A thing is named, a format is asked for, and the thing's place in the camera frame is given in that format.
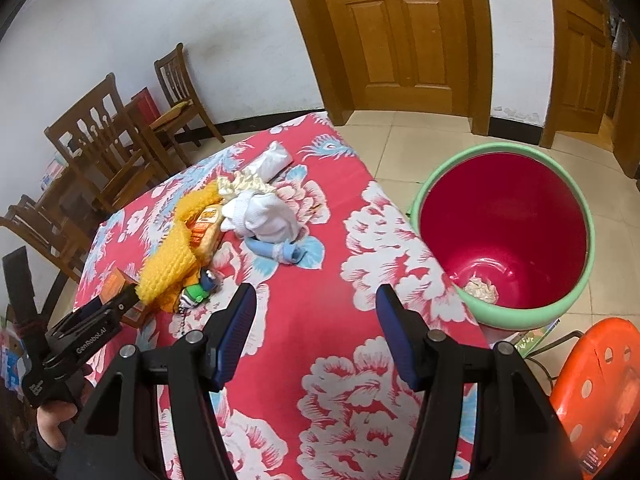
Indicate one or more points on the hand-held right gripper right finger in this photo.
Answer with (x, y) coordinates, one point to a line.
(400, 342)

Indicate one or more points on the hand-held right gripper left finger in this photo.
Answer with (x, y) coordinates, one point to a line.
(235, 340)

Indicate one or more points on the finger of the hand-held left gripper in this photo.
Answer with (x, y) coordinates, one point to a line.
(122, 301)

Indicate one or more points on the green and striped small toy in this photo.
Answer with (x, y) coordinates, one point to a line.
(197, 292)

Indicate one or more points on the yellow knitted cloth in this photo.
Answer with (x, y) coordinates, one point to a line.
(167, 260)

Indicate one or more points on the orange snack packet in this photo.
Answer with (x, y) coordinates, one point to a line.
(207, 225)

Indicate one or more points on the green rimmed red bucket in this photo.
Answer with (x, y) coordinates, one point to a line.
(500, 200)

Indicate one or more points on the person's left forearm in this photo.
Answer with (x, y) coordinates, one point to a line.
(47, 462)

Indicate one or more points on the person's left hand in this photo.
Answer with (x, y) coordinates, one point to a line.
(52, 425)

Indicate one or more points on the small orange box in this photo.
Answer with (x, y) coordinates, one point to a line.
(112, 287)

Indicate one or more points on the blue printed carton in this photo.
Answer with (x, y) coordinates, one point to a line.
(10, 360)

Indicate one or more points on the light blue cloth piece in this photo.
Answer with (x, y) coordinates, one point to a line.
(280, 252)

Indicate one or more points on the white cloth bundle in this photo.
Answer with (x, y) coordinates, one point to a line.
(265, 220)

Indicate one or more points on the colourful magazine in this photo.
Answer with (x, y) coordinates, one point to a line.
(535, 340)

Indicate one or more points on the blue white packet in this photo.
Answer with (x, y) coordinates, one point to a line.
(52, 172)

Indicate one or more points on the large wooden chair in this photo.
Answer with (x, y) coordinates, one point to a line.
(95, 130)

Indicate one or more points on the white tissue packet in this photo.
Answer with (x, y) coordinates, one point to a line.
(272, 160)

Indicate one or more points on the red box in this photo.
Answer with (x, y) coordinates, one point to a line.
(146, 104)

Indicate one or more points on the yellow seat cushion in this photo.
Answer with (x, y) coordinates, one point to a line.
(172, 109)

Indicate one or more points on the orange plastic stool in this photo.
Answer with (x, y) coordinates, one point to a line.
(600, 360)

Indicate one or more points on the smartphone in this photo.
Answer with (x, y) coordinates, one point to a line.
(607, 442)

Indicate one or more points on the wooden chair with cushion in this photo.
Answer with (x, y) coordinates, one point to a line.
(172, 75)

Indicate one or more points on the closed wooden door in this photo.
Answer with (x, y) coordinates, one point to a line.
(400, 35)

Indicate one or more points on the open wooden door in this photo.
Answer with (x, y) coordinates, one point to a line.
(580, 50)

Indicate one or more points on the hanging grey cloth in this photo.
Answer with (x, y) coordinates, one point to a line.
(621, 35)

